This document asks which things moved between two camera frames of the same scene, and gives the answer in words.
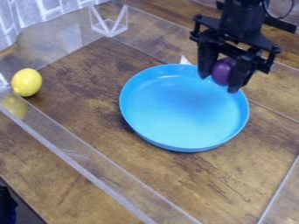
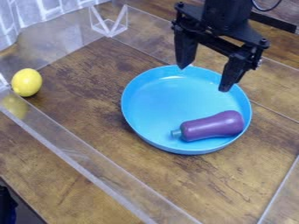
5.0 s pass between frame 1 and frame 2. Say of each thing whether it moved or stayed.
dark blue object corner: stayed
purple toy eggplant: moved
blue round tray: stayed
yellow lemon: stayed
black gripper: moved
